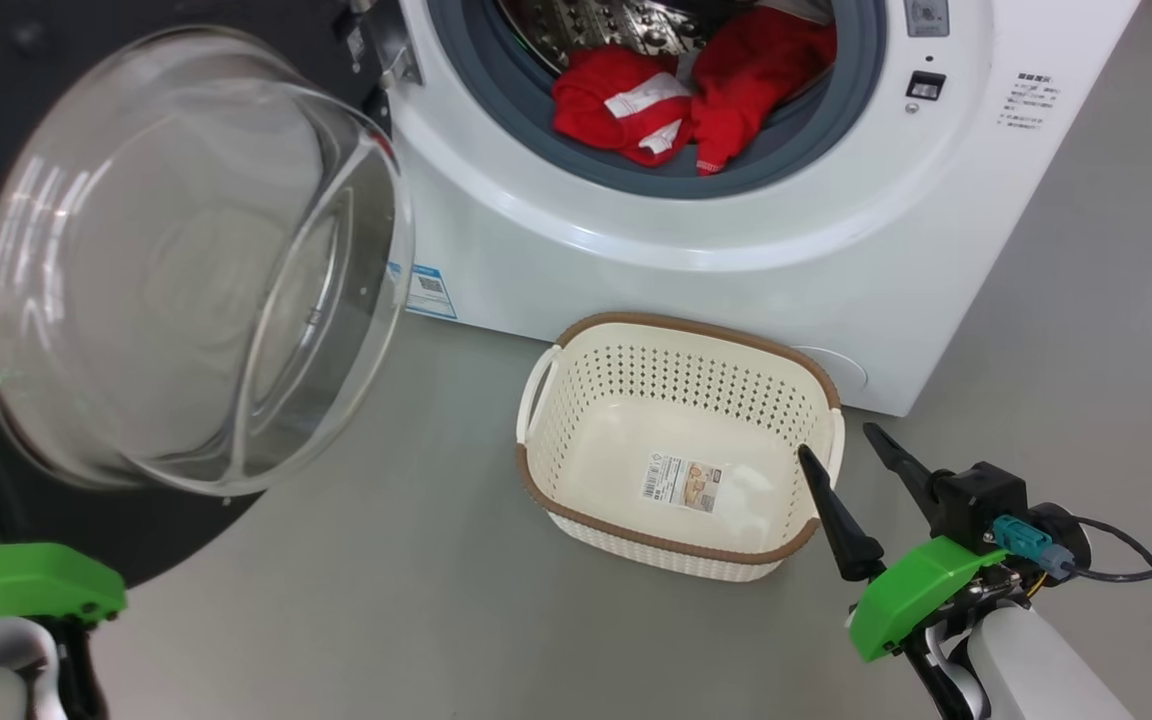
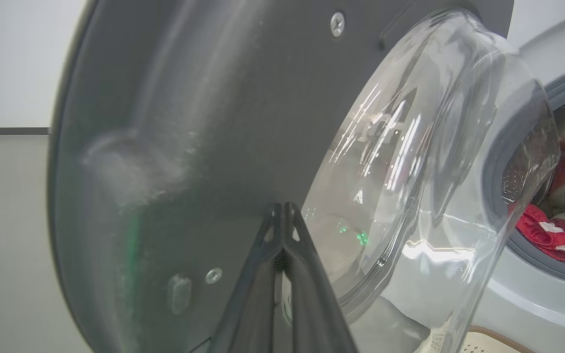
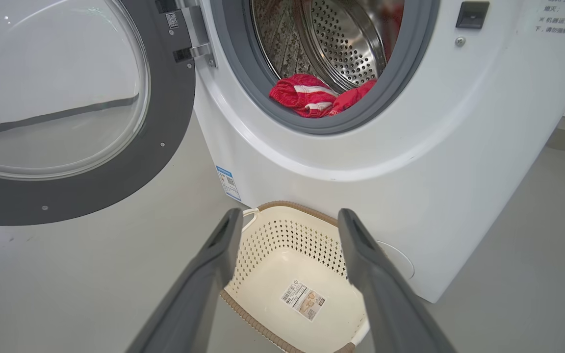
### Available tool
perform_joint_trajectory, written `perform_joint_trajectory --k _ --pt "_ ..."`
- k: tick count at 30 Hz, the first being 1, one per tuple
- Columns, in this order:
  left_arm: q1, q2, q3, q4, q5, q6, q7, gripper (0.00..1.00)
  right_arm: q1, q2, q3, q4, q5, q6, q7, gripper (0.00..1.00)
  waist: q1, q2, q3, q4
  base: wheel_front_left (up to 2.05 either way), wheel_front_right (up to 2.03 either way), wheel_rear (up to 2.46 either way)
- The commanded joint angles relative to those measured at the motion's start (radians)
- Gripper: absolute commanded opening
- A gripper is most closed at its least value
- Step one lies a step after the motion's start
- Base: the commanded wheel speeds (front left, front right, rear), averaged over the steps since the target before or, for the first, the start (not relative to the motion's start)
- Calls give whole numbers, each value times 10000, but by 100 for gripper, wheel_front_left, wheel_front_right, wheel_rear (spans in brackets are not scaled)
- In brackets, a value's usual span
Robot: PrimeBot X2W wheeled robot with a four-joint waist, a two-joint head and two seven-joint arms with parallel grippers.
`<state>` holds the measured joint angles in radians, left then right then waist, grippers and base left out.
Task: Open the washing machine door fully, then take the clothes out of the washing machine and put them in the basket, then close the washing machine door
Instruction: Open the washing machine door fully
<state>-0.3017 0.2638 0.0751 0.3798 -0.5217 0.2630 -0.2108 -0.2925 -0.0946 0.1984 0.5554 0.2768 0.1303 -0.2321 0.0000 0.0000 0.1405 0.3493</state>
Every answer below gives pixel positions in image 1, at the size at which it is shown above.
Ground red shorts white lining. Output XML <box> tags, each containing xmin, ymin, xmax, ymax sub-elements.
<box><xmin>552</xmin><ymin>44</ymin><xmax>694</xmax><ymax>167</ymax></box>

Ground teal right cable connector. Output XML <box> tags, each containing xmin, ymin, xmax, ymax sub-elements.
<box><xmin>994</xmin><ymin>516</ymin><xmax>1075</xmax><ymax>579</ymax></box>

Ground black washing machine door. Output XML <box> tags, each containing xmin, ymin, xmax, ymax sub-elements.
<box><xmin>0</xmin><ymin>0</ymin><xmax>417</xmax><ymax>591</ymax></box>

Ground white front-load washing machine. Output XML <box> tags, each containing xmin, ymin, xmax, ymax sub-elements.
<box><xmin>336</xmin><ymin>0</ymin><xmax>1142</xmax><ymax>418</ymax></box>

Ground cream perforated basket brown rim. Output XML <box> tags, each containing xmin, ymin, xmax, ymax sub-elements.
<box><xmin>516</xmin><ymin>312</ymin><xmax>847</xmax><ymax>583</ymax></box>

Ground grey rating label sticker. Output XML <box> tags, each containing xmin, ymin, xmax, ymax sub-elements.
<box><xmin>903</xmin><ymin>0</ymin><xmax>950</xmax><ymax>38</ymax></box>

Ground printed product label sticker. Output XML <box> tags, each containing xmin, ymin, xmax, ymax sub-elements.
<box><xmin>642</xmin><ymin>452</ymin><xmax>724</xmax><ymax>514</ymax></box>

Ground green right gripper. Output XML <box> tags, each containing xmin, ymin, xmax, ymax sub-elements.
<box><xmin>798</xmin><ymin>422</ymin><xmax>1009</xmax><ymax>663</ymax></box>

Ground red jersey white lettering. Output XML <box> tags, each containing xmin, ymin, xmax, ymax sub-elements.
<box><xmin>688</xmin><ymin>8</ymin><xmax>837</xmax><ymax>176</ymax></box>

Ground round white filter cover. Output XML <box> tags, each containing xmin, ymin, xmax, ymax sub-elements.
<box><xmin>794</xmin><ymin>346</ymin><xmax>869</xmax><ymax>393</ymax></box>

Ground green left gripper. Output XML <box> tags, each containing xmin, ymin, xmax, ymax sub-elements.
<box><xmin>0</xmin><ymin>543</ymin><xmax>127</xmax><ymax>623</ymax></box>

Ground blue energy label sticker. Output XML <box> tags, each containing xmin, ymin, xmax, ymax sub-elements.
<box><xmin>388</xmin><ymin>262</ymin><xmax>458</xmax><ymax>321</ymax></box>

